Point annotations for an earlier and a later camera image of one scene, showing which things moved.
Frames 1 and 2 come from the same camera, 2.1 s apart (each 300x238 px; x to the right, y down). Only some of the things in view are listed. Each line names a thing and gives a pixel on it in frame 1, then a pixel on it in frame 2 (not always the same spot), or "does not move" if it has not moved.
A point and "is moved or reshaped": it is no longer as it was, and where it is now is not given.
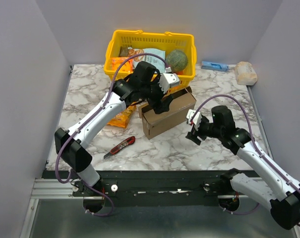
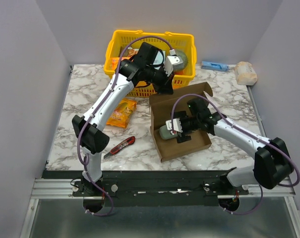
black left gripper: x=158 y=106 → x=165 y=87
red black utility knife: x=130 y=140 does not move
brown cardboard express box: x=154 y=124 is moved or reshaped
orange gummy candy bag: x=122 y=119 does not move
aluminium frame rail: x=44 y=189 does not move
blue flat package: x=214 y=66 does not move
